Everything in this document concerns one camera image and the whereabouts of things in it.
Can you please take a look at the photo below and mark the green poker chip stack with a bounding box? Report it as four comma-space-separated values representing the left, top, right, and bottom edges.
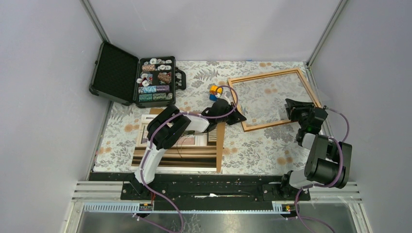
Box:
138, 94, 154, 102

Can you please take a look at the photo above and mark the yellow and blue toy block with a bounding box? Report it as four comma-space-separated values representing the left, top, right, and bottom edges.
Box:
209, 85, 219, 101

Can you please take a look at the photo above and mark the wooden picture frame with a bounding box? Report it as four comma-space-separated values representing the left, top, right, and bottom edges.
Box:
228, 67, 321, 132

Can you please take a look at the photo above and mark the black poker chip case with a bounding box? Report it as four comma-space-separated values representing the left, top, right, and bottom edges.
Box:
89, 42, 187, 108

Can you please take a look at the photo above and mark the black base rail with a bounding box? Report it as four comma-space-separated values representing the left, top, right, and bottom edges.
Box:
89, 172, 316, 213

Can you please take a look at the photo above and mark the photo print of window plant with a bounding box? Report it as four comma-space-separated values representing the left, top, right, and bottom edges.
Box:
131, 114, 217, 172

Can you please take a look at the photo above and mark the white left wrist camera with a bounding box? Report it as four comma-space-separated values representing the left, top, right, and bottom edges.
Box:
215, 87, 224, 99

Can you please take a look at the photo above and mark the orange poker chip roll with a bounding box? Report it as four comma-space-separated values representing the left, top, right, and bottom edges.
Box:
157, 73, 172, 84

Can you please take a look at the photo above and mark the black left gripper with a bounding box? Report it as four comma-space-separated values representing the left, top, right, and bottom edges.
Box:
215, 101, 245, 125

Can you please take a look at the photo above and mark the purple poker chip stack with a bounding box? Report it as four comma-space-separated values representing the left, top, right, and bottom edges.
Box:
156, 85, 170, 93

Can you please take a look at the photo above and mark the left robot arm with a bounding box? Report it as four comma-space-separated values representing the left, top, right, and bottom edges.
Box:
130, 99, 247, 200

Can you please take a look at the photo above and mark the brown cardboard backing board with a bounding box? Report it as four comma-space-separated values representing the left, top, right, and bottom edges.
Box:
148, 107, 226, 174

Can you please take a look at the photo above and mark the floral patterned table mat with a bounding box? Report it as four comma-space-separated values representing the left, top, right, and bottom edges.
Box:
93, 61, 309, 175

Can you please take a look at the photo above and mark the cyan poker chip stack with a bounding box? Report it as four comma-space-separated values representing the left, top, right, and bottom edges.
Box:
138, 86, 156, 94

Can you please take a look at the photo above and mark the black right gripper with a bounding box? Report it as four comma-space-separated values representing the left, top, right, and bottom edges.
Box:
284, 98, 315, 129

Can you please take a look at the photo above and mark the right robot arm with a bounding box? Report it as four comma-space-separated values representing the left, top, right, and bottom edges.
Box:
278, 99, 352, 200

